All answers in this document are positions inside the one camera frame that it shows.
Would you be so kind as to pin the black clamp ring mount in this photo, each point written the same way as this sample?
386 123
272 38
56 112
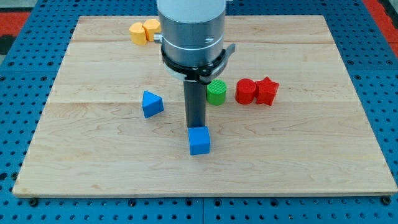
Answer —
201 74

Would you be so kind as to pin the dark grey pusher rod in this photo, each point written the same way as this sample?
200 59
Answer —
195 104

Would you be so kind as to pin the blue cube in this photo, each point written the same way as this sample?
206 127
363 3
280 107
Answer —
199 140

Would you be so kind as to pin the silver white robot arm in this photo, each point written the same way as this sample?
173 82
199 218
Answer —
192 48

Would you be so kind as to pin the red star block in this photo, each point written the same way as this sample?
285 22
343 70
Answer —
266 91

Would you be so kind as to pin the green cylinder block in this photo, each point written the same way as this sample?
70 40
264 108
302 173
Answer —
216 92

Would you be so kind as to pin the red cylinder block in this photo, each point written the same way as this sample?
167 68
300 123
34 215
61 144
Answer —
245 91

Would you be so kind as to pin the blue triangular prism block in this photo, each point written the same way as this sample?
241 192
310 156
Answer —
152 104

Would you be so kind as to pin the orange hexagon block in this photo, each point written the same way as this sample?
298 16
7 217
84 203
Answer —
151 27

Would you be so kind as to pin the wooden board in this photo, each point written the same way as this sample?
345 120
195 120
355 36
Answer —
292 125

